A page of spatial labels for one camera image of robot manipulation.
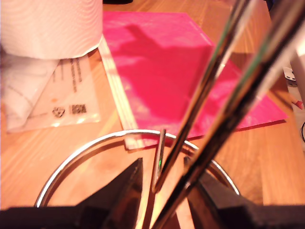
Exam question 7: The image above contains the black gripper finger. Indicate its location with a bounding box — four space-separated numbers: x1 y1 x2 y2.
78 157 144 229
183 156 246 229

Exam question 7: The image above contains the white paper towel roll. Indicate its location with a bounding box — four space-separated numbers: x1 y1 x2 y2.
0 0 103 60

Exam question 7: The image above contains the metallic paper towel stand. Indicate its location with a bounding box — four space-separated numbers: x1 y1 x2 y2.
35 0 305 229

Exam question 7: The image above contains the clear printed plastic bag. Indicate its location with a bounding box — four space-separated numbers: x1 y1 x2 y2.
0 47 102 133

